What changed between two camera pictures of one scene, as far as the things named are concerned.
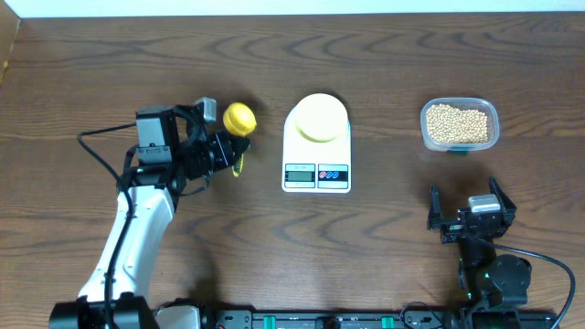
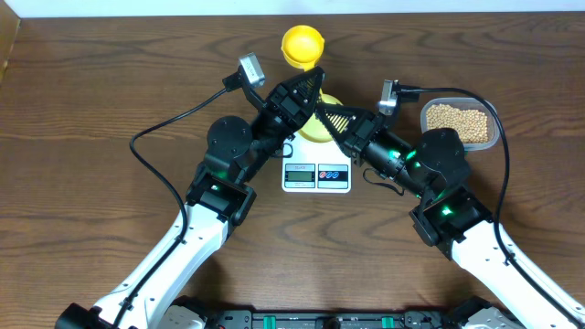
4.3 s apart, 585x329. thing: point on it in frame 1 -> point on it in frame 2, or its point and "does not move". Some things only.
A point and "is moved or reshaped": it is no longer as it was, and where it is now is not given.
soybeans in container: [451, 125] does not move
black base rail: [336, 319] does not move
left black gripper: [222, 156] -> [280, 111]
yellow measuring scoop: [240, 120] is moved or reshaped
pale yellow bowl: [321, 118] does not move
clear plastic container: [460, 124] does not move
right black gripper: [452, 229] -> [366, 126]
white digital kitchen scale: [310, 166] does not move
